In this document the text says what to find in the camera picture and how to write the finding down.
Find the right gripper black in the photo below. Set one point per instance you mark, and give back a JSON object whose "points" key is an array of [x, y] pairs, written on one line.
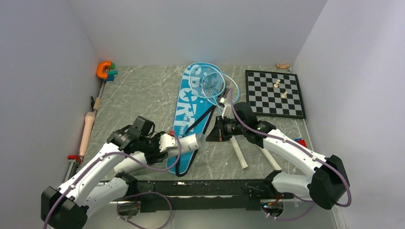
{"points": [[218, 133]]}

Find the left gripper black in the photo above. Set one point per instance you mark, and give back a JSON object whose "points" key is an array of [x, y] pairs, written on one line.
{"points": [[152, 158]]}

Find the blue racket carry bag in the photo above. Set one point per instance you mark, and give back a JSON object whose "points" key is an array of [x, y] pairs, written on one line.
{"points": [[189, 108]]}

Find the blue badminton racket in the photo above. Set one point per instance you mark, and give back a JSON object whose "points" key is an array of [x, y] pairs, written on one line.
{"points": [[230, 83], [205, 82]]}

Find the blue badminton racket front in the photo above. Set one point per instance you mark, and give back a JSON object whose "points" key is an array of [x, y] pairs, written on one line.
{"points": [[205, 82]]}

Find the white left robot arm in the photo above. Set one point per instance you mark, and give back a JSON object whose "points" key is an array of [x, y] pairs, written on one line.
{"points": [[74, 201]]}

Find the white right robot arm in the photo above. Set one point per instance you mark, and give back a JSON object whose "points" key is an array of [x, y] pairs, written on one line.
{"points": [[324, 180]]}

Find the beige toy microphone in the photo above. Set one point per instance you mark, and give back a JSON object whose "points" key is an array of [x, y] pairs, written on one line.
{"points": [[89, 121]]}

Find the black white chessboard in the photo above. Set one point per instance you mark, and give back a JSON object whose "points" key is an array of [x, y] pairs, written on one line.
{"points": [[265, 100]]}

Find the red clamp knob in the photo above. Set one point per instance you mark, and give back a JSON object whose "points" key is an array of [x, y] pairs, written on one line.
{"points": [[76, 158]]}

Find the green teal toy blocks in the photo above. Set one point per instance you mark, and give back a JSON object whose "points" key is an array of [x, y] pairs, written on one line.
{"points": [[110, 72]]}

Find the orange letter C toy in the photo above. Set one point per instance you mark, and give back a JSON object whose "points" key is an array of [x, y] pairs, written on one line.
{"points": [[103, 69]]}

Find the beige chess pawn rear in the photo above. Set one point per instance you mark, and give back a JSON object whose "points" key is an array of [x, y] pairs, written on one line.
{"points": [[276, 85]]}

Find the beige chess pawn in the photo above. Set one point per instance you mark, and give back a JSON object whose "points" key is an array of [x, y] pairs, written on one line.
{"points": [[284, 95], [276, 85]]}

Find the beige chess pawn front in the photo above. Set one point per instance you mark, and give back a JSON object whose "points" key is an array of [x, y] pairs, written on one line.
{"points": [[284, 95]]}

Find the colourful brick toy car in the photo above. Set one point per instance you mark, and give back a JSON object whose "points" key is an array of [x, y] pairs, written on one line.
{"points": [[301, 142]]}

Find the wooden arch block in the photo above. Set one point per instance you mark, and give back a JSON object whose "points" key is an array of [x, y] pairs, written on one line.
{"points": [[282, 66]]}

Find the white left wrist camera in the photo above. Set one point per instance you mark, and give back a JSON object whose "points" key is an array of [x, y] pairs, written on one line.
{"points": [[167, 143]]}

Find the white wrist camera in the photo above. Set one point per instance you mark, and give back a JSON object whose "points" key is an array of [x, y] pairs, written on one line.
{"points": [[167, 143], [225, 107]]}

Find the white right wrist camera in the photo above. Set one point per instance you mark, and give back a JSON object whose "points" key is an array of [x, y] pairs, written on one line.
{"points": [[225, 107]]}

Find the wooden handled tool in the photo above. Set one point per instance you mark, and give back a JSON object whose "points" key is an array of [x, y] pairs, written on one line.
{"points": [[95, 102]]}

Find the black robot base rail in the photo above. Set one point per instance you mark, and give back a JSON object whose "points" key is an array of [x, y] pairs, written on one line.
{"points": [[248, 194]]}

